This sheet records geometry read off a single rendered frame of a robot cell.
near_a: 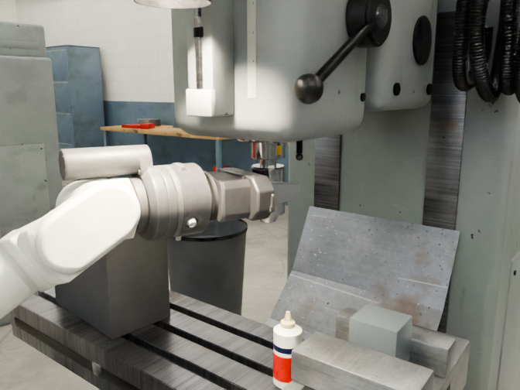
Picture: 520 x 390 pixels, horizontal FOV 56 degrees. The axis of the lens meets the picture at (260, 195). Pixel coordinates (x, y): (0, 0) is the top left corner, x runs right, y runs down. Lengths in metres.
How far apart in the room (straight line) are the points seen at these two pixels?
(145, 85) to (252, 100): 6.95
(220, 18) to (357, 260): 0.60
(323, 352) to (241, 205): 0.20
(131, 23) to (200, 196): 7.20
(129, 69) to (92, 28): 1.09
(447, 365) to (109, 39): 7.77
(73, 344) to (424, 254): 0.65
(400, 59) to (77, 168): 0.44
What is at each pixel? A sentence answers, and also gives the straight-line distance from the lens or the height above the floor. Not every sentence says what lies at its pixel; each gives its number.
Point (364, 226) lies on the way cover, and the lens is 1.01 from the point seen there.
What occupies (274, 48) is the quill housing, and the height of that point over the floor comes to 1.41.
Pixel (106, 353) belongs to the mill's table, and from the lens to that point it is 0.85.
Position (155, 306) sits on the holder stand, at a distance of 0.90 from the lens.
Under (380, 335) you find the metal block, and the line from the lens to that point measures 0.60.
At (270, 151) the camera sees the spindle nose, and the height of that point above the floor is 1.29.
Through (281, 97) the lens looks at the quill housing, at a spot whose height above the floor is 1.36.
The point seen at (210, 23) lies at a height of 1.44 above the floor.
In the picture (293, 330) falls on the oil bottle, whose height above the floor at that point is 1.05.
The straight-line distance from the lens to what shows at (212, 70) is 0.54.
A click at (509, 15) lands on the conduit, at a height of 1.46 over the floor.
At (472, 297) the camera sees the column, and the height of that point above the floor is 1.00.
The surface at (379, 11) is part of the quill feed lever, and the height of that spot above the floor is 1.46.
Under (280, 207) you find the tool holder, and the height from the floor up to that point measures 1.21.
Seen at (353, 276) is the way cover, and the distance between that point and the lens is 0.99.
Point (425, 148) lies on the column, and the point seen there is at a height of 1.26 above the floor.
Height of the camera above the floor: 1.37
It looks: 12 degrees down
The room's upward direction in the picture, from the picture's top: straight up
